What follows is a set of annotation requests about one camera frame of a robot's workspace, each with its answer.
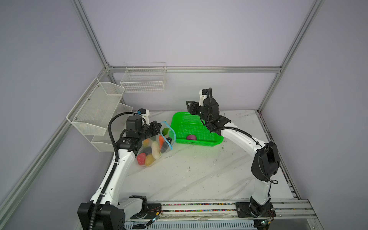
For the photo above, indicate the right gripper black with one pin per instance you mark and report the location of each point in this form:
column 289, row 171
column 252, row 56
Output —
column 192, row 107

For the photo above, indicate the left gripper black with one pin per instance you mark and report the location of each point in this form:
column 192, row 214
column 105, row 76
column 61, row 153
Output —
column 155, row 130

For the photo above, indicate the orange toy carrot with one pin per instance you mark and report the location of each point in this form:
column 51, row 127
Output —
column 165, row 133

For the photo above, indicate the orange yellow toy corn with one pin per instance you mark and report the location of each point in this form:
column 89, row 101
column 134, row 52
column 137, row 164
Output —
column 146, row 143

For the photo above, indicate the clear zip top bag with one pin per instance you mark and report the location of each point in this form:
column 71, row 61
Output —
column 172, row 135

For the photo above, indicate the black toy avocado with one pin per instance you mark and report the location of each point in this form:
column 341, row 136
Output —
column 147, row 151

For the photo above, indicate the dark toy eggplant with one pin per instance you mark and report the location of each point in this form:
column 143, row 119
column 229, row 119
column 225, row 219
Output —
column 165, row 144

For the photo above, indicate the white toy radish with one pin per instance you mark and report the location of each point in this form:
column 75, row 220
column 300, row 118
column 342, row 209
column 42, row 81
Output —
column 156, row 150

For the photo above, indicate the purple toy turnip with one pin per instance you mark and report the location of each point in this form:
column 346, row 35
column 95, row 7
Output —
column 191, row 137

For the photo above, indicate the yellow toy potato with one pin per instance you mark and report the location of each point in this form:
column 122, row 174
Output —
column 149, row 160

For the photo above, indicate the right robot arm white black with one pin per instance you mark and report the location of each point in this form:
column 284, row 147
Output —
column 266, row 159

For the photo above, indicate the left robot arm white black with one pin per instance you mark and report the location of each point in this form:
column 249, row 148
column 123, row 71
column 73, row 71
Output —
column 115, row 181

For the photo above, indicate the green plastic basket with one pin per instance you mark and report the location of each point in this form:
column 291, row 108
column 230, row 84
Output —
column 184, row 124

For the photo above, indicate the white mesh two-tier shelf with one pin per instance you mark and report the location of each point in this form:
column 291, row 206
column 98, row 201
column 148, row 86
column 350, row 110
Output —
column 94, row 110

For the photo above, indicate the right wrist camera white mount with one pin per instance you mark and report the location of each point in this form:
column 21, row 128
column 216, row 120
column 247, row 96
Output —
column 204, row 93

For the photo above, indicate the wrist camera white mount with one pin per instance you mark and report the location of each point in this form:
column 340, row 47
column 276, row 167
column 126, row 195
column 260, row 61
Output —
column 139, row 121
column 204, row 93

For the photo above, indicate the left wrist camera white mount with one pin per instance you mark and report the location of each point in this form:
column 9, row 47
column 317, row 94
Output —
column 139, row 121

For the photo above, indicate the white wire wall basket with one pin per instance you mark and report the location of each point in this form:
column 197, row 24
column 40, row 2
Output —
column 144, row 77

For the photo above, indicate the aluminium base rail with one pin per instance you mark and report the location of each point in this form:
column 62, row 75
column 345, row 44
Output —
column 228, row 215

